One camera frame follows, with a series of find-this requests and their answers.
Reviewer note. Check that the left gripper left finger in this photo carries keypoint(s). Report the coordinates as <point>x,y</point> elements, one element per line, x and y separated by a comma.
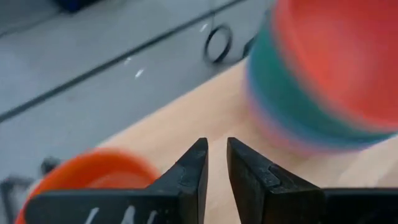
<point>189,186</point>

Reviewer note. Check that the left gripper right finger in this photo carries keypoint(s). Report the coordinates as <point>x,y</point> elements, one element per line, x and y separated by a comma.
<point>264,193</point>

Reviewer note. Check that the pink bowl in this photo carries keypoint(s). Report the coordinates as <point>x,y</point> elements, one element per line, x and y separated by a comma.
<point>264,121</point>

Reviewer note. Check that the bright orange bowl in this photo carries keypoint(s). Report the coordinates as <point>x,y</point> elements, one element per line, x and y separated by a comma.
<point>93,169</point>

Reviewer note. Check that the teal bowl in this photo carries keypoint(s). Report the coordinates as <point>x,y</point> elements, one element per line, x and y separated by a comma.
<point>280,93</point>

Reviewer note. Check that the coral red bowl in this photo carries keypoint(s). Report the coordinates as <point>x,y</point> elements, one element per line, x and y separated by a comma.
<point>342,62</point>

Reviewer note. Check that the wooden shelf with black frame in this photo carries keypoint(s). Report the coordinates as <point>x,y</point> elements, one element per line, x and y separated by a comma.
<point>217,118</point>

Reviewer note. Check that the black table edge frame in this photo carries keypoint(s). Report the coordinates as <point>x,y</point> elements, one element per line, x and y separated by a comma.
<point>248,49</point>

